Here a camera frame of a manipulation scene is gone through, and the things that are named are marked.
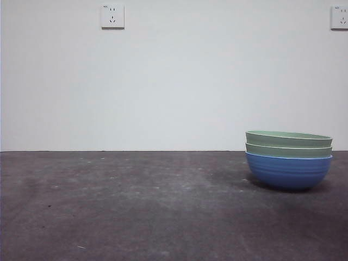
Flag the white wall socket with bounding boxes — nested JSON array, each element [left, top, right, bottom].
[[330, 5, 348, 31], [101, 4, 126, 30]]

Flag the green ribbed bowl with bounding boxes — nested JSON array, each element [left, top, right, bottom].
[[245, 142, 333, 159], [245, 130, 333, 150]]

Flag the blue ribbed bowl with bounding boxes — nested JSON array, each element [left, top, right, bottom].
[[244, 151, 334, 191]]

